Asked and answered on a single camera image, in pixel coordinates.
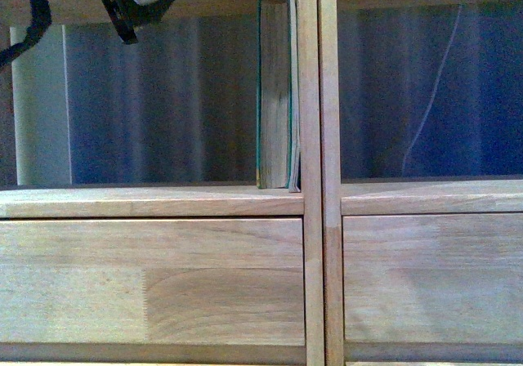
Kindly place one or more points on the thin white book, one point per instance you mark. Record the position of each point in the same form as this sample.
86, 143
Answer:
294, 144

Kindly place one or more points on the left wooden shelf unit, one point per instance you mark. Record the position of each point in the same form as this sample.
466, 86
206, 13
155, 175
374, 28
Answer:
171, 275

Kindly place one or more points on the white pillar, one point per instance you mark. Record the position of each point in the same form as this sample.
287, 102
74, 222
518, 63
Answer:
41, 113

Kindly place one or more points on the thick book with teal cover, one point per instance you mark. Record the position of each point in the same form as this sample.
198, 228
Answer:
273, 130

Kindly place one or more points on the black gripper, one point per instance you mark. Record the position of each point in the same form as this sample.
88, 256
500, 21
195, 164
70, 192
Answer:
127, 15

